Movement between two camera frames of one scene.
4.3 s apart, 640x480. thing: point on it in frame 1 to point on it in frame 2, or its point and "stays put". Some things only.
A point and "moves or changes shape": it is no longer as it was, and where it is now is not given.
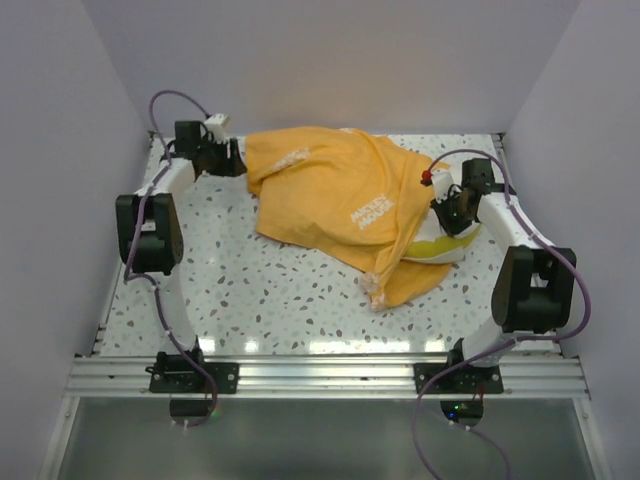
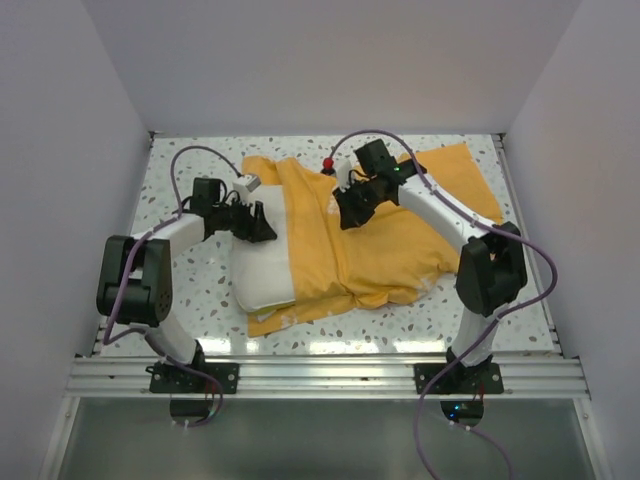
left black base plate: x=173 y=373 stays put
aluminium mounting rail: x=127 y=377 stays put
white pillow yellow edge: x=433 y=245 to x=262 y=271
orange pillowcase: x=351 y=196 moves or changes shape
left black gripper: x=237 y=166 to x=256 y=228
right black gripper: x=450 y=227 to x=350 y=216
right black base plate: x=462 y=379 stays put
